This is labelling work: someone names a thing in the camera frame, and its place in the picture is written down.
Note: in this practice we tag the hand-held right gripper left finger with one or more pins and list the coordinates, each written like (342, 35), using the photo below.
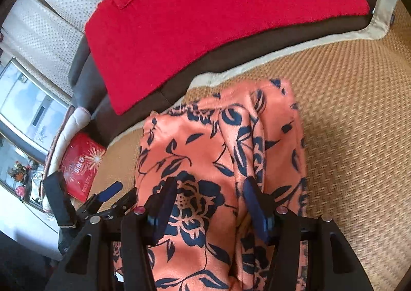
(163, 207)

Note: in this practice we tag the orange floral garment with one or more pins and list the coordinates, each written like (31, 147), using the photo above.
(199, 156)

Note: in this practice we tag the brown blanket with beige trim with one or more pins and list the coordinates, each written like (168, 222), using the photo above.
(224, 57)

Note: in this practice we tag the red printed bag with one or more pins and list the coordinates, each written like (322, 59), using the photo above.
(80, 162)

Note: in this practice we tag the red fleece garment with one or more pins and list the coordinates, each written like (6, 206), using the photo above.
(208, 21)

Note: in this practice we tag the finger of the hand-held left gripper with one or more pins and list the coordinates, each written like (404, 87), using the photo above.
(109, 190)
(59, 198)

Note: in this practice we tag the potted flowers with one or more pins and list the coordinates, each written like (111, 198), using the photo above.
(20, 173)

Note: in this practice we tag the beige perforated leather headboard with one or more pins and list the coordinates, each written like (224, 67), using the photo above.
(48, 21)

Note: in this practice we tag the woven rattan mat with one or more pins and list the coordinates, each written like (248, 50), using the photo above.
(353, 117)

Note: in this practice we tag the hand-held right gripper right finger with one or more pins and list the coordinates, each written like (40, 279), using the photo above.
(257, 210)

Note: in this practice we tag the glass window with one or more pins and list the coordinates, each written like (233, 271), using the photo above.
(29, 101)

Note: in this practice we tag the white cushion with pink trim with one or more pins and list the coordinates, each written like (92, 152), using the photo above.
(72, 124)

